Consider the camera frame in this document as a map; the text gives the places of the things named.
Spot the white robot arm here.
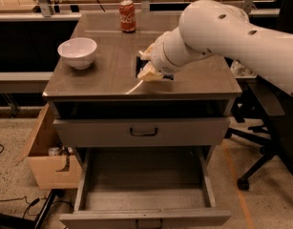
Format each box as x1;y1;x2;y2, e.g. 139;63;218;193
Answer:
137;0;293;96

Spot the grey drawer cabinet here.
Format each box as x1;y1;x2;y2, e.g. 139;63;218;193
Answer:
42;10;243;229

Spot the black office chair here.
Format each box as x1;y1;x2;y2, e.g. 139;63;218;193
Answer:
224;0;293;191

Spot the dark rxbar blueberry bar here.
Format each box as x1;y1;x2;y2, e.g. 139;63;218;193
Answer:
136;56;174;80

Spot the red coca-cola can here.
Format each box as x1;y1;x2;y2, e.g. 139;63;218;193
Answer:
118;0;136;32

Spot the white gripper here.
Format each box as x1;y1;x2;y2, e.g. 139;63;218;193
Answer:
137;29;193;81

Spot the cardboard box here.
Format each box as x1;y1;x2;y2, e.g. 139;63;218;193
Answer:
17;105;82;190

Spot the white bowl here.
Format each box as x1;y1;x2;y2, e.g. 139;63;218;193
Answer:
57;37;97;70

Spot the open middle drawer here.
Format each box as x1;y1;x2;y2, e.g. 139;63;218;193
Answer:
60;148;231;229

